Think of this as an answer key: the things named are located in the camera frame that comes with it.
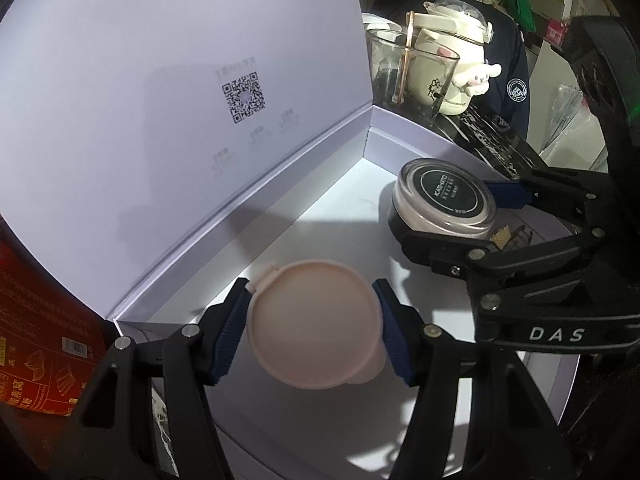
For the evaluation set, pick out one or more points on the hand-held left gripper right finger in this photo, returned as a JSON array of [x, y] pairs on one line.
[[395, 335]]

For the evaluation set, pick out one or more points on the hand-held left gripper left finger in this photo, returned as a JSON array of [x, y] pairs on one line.
[[230, 330]]

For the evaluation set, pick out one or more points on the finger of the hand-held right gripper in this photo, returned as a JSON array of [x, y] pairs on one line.
[[505, 194], [440, 252]]

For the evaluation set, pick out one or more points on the brown hair clip cream bows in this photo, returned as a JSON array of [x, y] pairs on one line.
[[510, 236]]

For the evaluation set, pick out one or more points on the clear powder jar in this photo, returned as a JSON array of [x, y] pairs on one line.
[[440, 195]]

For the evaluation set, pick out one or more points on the pink cushion compact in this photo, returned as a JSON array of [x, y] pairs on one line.
[[310, 320]]

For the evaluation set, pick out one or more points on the white hinged gift box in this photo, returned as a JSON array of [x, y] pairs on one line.
[[150, 110]]

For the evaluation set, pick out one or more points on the white panel board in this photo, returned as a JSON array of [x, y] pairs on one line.
[[565, 110]]

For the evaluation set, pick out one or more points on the dark navy jacket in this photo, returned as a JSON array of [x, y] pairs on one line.
[[507, 60]]

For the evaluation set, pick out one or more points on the cream cartoon water bottle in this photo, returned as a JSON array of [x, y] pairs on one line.
[[435, 77]]

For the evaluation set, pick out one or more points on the copper stirring spoon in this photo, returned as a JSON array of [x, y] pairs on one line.
[[404, 75]]

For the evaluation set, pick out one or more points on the clear drinking glass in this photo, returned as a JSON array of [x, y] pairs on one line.
[[387, 80]]

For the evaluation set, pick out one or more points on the small green tote bag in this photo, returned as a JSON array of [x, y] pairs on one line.
[[520, 7]]

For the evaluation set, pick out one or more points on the red tin can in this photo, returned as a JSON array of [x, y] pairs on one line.
[[40, 335]]

